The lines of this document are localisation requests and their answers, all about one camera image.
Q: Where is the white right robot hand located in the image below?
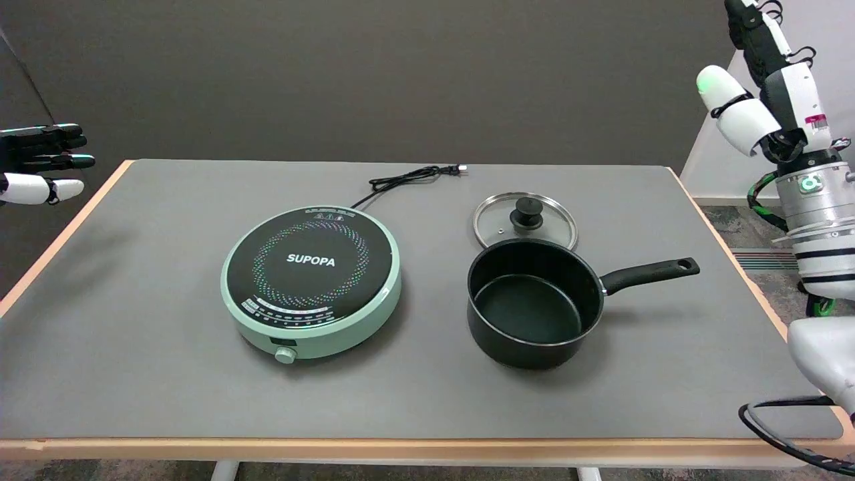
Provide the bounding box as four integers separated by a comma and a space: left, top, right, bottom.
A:
697, 0, 852, 165

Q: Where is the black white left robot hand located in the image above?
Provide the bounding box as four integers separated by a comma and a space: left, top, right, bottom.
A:
0, 124, 96, 206

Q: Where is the black soup pot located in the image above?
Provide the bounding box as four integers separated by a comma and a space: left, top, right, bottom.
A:
466, 238, 701, 370

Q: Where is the glass pot lid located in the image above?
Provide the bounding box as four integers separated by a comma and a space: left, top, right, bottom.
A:
473, 192, 578, 252

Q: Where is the floor vent grille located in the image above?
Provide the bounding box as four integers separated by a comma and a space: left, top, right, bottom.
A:
730, 249, 800, 272

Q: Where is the green round induction cooker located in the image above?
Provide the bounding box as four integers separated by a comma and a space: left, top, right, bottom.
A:
220, 205, 403, 365

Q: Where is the black braided cable sleeve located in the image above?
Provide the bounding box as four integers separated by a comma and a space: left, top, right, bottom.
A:
746, 171, 789, 232

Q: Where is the black looping robot cable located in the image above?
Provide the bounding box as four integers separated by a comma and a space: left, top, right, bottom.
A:
738, 396, 855, 477

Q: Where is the black power cord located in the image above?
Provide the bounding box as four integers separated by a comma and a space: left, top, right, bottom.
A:
349, 164, 468, 211

